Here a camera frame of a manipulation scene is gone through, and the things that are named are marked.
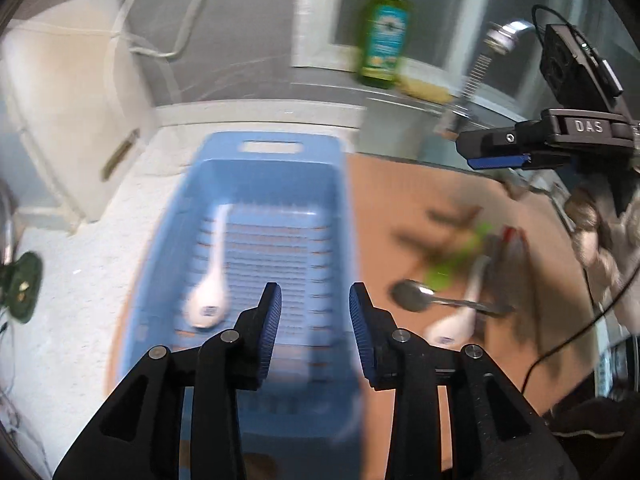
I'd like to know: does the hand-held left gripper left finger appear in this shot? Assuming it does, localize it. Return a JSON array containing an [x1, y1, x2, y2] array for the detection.
[[52, 282, 283, 480]]

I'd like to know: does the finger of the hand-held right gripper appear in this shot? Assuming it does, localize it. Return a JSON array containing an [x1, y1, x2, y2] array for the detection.
[[456, 120, 546, 159], [467, 153, 577, 171]]

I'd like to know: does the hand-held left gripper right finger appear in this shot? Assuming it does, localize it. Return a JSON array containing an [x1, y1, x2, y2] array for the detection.
[[349, 282, 581, 480]]

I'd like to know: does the metal spoon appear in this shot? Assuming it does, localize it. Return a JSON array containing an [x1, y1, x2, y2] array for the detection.
[[391, 280, 516, 318]]

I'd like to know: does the white ceramic spoon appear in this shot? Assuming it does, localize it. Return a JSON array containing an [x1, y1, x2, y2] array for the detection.
[[424, 255, 493, 348], [182, 205, 232, 330]]

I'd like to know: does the green plastic spoon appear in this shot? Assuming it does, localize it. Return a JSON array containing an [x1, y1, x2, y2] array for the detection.
[[422, 222, 495, 292]]

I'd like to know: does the blue plastic basket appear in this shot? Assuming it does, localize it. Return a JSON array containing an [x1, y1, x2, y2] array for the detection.
[[105, 131, 363, 480]]

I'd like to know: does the person's right hand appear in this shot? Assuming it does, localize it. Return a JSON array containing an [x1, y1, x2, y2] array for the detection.
[[565, 182, 640, 333]]

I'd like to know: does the yellow sponge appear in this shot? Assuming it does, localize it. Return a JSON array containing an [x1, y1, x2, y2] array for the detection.
[[400, 77, 451, 104]]

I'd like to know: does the chrome kitchen faucet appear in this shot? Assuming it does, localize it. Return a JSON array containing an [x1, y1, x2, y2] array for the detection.
[[434, 19, 536, 137]]

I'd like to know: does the steel sink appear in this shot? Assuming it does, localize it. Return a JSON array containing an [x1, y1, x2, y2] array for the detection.
[[361, 85, 576, 196]]

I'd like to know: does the orange table mat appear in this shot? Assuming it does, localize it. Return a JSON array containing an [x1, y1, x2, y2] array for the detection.
[[107, 152, 608, 480]]

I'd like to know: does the green dish soap bottle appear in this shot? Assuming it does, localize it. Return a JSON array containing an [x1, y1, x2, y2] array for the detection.
[[357, 0, 415, 90]]

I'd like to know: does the dark green scrub pad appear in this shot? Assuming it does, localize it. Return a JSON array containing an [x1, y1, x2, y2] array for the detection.
[[0, 252, 44, 324]]

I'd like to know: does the person's dark jacket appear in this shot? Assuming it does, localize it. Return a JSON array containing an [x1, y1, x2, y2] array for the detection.
[[549, 394, 640, 480]]

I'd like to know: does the steel pot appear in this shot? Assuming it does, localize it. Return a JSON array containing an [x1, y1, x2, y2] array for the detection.
[[0, 180, 21, 267]]

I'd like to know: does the white cutting board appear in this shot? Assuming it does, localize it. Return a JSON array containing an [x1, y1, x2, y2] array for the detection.
[[0, 0, 161, 235]]

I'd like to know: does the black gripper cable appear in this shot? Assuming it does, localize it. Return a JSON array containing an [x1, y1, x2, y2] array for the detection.
[[520, 4, 640, 396]]

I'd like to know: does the white window frame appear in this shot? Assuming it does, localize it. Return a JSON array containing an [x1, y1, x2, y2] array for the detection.
[[292, 0, 526, 107]]

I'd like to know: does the white cord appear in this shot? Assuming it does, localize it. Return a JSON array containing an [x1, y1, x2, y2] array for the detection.
[[107, 0, 211, 59]]

